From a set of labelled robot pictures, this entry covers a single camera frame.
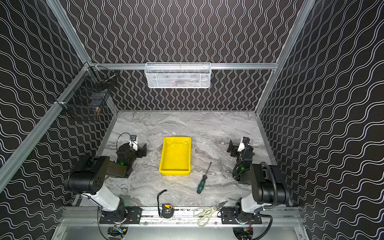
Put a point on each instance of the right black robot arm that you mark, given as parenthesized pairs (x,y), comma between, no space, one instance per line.
(266,181)

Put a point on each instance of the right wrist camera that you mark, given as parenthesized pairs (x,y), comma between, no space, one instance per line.
(244,144)

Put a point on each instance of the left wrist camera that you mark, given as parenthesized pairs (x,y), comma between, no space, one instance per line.
(134,142)

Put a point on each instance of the beige handled scissors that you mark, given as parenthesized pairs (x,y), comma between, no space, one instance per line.
(204,214)

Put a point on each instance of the black yellow tape measure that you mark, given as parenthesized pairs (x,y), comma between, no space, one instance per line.
(166,211)

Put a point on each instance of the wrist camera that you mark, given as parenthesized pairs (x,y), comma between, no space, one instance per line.
(244,144)
(134,142)

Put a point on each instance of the black wire basket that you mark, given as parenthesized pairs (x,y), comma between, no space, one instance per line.
(87,99)

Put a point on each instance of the green handled screwdriver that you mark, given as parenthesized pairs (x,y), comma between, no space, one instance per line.
(203,180)

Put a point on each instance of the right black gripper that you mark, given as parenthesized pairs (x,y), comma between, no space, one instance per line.
(237,148)

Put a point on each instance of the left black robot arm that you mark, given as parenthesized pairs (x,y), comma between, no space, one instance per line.
(88,178)

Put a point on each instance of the white wire mesh basket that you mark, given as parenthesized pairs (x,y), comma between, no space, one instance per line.
(178,75)

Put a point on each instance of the yellow plastic bin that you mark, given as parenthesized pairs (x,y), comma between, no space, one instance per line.
(176,156)

